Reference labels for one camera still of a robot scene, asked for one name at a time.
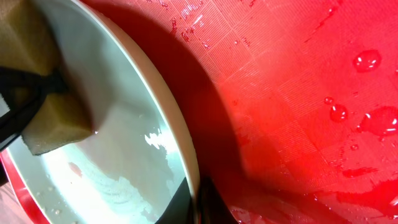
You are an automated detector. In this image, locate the pale green plate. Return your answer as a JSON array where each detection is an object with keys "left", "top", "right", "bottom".
[{"left": 1, "top": 1, "right": 200, "bottom": 223}]

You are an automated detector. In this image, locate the red plastic tray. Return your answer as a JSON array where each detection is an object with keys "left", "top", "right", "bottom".
[{"left": 0, "top": 0, "right": 398, "bottom": 224}]

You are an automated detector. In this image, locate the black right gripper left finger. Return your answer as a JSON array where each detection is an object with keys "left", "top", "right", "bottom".
[{"left": 155, "top": 178, "right": 193, "bottom": 224}]

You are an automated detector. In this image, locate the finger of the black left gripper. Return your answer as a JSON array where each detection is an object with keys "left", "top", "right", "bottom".
[{"left": 1, "top": 67, "right": 67, "bottom": 151}]

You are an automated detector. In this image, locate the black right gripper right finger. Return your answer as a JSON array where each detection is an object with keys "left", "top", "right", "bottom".
[{"left": 198, "top": 177, "right": 238, "bottom": 224}]

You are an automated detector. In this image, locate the green yellow sponge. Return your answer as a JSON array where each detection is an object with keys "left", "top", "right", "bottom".
[{"left": 1, "top": 0, "right": 93, "bottom": 156}]

